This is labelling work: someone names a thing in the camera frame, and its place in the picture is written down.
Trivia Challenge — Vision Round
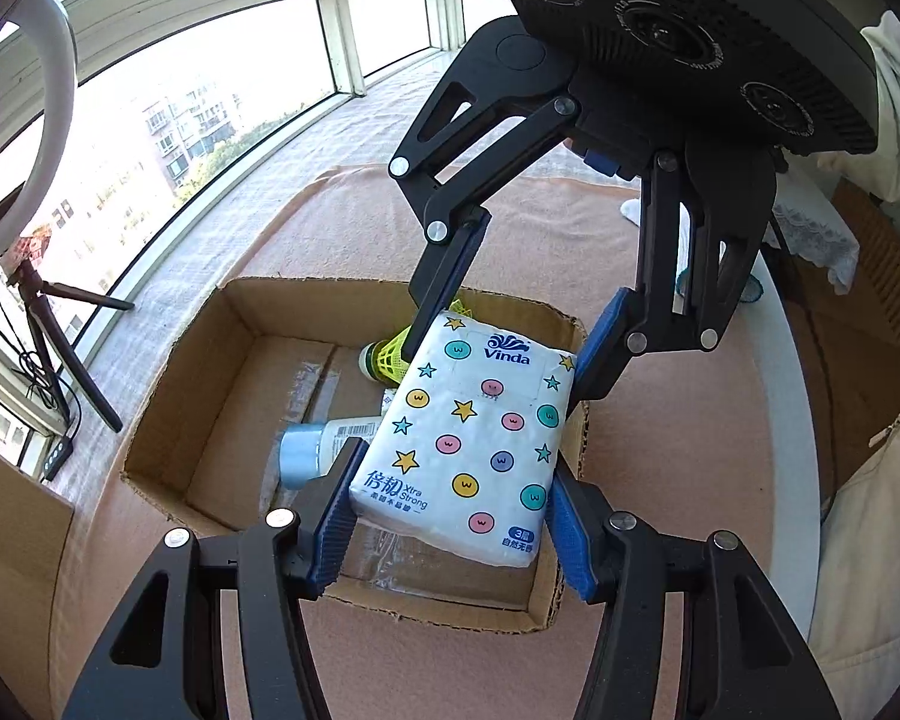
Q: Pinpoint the white sunscreen bottle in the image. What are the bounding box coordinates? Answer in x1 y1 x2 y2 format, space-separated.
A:
277 416 383 492

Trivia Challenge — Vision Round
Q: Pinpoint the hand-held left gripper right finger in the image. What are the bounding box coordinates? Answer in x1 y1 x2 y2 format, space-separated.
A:
544 457 841 720

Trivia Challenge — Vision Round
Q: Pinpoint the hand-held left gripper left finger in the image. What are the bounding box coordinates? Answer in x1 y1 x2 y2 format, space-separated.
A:
64 435 368 720

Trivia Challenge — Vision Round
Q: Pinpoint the black ring light cable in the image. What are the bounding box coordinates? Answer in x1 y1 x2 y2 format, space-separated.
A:
15 345 83 482

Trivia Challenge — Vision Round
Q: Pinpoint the cardboard box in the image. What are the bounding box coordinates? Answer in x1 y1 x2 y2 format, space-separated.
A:
120 275 590 635

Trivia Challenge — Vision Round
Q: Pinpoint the white tissue pack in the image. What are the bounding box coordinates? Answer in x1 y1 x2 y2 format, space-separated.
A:
349 309 578 569

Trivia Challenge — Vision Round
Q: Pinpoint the white window frame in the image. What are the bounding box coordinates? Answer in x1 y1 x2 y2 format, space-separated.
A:
0 0 511 466

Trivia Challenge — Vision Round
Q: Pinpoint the pink blanket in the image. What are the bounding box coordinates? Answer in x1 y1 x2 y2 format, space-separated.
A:
67 165 803 720

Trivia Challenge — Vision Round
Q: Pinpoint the yellow shuttlecock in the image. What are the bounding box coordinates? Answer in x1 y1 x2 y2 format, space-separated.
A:
358 300 473 387

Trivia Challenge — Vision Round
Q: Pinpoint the white lace cloth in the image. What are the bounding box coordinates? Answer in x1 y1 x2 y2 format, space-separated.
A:
769 165 860 293

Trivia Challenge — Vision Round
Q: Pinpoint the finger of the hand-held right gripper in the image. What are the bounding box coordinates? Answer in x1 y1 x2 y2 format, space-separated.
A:
570 141 777 406
388 15 582 350

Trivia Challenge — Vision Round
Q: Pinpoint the white ring light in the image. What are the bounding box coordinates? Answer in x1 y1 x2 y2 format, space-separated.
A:
0 0 77 271

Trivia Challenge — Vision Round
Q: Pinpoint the black tripod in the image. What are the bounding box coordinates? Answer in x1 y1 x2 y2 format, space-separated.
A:
4 236 136 434

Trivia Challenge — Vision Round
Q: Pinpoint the person's beige clothing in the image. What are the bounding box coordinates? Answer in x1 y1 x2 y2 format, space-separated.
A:
806 390 900 720

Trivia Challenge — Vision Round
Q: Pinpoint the brown wooden furniture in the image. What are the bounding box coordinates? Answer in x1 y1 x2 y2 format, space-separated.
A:
784 180 900 496

